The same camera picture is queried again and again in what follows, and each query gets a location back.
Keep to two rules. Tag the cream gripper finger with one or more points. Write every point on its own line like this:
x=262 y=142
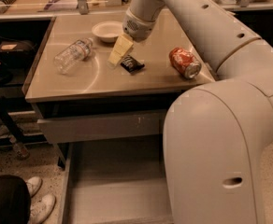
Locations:
x=116 y=55
x=125 y=38

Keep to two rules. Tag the black bag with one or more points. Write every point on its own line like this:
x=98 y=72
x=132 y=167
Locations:
x=17 y=53

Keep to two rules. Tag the grey drawer cabinet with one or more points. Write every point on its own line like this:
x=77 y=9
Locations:
x=95 y=101

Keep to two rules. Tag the open middle drawer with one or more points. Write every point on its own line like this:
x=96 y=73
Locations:
x=115 y=181

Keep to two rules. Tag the black chocolate bar wrapper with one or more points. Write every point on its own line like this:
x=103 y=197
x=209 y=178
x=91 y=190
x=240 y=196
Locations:
x=131 y=65

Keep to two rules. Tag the white sneaker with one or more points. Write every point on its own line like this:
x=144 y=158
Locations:
x=42 y=209
x=34 y=184

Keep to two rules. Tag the black tripod leg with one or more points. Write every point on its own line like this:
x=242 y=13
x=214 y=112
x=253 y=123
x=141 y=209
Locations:
x=10 y=124

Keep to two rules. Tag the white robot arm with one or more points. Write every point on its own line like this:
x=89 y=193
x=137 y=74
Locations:
x=214 y=134

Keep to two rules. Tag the orange soda can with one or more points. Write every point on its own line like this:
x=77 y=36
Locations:
x=185 y=62

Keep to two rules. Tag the clear plastic water bottle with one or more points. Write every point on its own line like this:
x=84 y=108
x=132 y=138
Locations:
x=76 y=52

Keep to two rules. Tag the white sneaker upper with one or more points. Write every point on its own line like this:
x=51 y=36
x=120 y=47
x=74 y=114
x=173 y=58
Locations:
x=34 y=184

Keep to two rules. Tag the dark trouser leg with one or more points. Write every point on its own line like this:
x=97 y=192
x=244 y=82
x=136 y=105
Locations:
x=15 y=200

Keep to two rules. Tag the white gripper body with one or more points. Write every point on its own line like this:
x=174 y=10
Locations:
x=137 y=28

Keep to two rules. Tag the white bowl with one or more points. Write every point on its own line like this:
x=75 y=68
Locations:
x=107 y=31

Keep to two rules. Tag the white sneaker lower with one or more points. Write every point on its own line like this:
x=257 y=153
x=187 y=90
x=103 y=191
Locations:
x=42 y=209

